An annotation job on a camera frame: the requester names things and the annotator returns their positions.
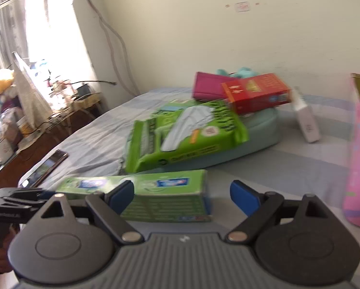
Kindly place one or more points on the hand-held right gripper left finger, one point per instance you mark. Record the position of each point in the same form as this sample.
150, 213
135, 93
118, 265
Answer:
122, 195

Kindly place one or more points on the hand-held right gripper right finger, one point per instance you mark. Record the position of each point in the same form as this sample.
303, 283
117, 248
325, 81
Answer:
243, 196

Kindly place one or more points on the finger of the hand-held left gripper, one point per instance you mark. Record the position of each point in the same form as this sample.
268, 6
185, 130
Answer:
32, 200

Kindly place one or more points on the green toothpaste box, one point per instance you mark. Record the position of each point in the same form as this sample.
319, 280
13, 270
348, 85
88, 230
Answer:
165, 195

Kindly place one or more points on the magenta wallet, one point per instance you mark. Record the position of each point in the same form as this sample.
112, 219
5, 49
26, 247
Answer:
208, 85

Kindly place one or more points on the person's left hand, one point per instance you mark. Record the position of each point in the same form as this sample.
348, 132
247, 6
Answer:
2, 260

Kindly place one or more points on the smartphone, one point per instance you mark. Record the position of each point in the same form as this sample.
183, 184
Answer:
46, 167

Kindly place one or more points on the striped blue bed sheet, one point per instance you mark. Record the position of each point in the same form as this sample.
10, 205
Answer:
288, 171

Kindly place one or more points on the teal cushion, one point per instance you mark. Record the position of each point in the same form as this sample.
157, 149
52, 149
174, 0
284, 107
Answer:
258, 132

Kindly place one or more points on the wooden desk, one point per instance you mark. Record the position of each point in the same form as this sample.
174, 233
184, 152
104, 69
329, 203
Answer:
47, 132

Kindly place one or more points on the green plastic pack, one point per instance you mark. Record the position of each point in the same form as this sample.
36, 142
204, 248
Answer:
186, 135

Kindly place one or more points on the white slim box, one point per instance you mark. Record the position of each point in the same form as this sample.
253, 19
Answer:
307, 120

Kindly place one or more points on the red cardboard box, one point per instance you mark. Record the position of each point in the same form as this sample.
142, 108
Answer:
256, 93

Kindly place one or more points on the white patterned paper bag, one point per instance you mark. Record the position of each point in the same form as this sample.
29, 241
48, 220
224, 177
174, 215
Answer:
31, 96

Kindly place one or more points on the small dark box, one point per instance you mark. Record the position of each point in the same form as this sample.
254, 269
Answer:
84, 89

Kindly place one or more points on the pink patterned bag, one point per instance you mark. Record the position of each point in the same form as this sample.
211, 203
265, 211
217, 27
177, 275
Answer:
359, 168

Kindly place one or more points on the yellow plush toy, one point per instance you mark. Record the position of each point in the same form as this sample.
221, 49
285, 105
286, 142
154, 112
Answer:
0, 82

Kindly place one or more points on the teal plush toy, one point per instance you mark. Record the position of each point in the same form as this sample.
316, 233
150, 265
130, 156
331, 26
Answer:
237, 71

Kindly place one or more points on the grey curtain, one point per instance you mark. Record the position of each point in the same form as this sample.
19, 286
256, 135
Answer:
5, 18

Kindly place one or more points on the wall sticker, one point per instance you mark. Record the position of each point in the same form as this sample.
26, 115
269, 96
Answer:
241, 7

